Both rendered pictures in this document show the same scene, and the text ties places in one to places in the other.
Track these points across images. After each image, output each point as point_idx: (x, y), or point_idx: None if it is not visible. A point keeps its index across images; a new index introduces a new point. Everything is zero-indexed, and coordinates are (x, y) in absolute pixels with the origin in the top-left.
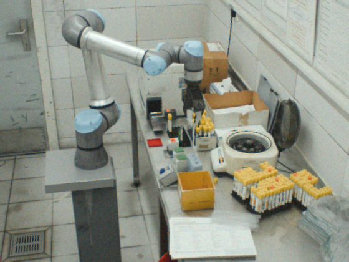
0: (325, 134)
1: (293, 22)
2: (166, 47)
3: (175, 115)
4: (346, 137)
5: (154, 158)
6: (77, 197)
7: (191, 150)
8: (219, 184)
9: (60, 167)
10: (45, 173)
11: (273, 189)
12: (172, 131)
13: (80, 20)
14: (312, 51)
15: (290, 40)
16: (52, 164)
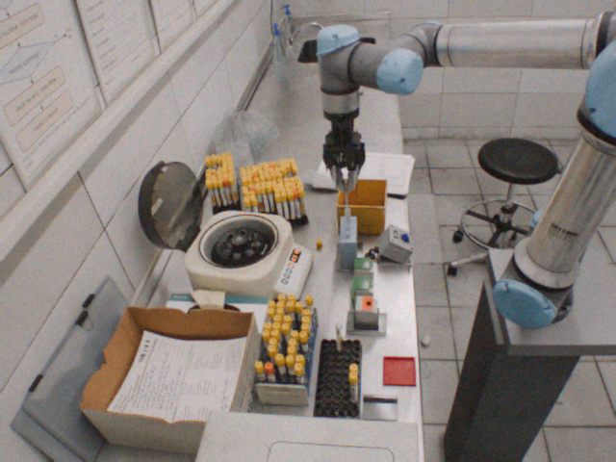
0: (160, 153)
1: (21, 100)
2: (398, 40)
3: None
4: (172, 105)
5: (408, 319)
6: None
7: (324, 332)
8: (315, 242)
9: (593, 287)
10: (613, 275)
11: (271, 163)
12: (349, 390)
13: None
14: (91, 84)
15: (34, 158)
16: (612, 298)
